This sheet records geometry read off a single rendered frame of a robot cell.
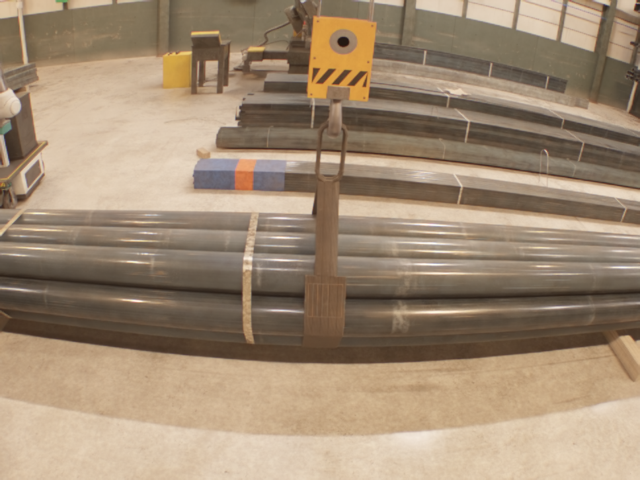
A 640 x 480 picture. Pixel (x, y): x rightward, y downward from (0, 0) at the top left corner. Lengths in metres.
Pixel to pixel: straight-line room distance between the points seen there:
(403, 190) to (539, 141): 2.19
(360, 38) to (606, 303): 1.68
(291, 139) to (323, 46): 2.75
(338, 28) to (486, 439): 1.72
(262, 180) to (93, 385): 2.09
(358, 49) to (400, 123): 3.02
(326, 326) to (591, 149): 4.50
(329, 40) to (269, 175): 2.03
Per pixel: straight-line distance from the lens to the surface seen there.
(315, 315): 1.70
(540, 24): 12.85
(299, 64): 6.63
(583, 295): 2.24
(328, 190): 1.71
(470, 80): 9.84
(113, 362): 2.17
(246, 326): 1.73
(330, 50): 1.53
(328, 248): 1.68
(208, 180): 3.49
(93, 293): 1.89
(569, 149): 5.42
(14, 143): 4.08
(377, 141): 4.28
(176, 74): 7.26
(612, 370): 2.64
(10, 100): 3.48
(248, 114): 4.41
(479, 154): 4.61
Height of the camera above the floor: 1.53
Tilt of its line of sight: 32 degrees down
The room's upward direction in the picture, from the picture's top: 6 degrees clockwise
